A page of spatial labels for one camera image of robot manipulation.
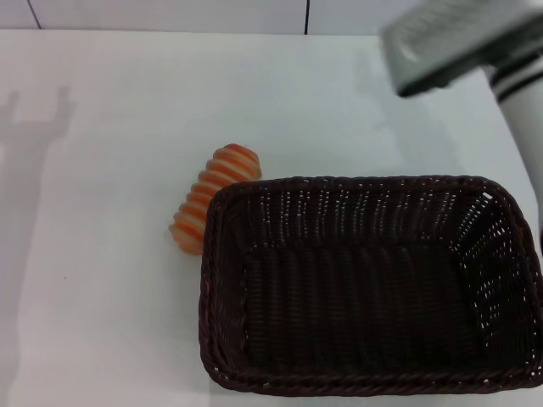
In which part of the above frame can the orange striped toy bread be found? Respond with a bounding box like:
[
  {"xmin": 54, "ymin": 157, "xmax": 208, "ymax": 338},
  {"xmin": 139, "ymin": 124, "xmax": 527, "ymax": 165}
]
[{"xmin": 168, "ymin": 142, "xmax": 263, "ymax": 257}]

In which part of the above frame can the dark brown woven basket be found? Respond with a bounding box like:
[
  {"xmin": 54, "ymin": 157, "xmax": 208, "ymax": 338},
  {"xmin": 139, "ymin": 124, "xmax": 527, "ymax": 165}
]
[{"xmin": 198, "ymin": 174, "xmax": 543, "ymax": 398}]

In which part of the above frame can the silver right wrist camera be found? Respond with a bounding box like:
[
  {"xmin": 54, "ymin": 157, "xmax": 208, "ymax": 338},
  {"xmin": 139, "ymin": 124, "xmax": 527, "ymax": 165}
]
[{"xmin": 379, "ymin": 0, "xmax": 543, "ymax": 98}]

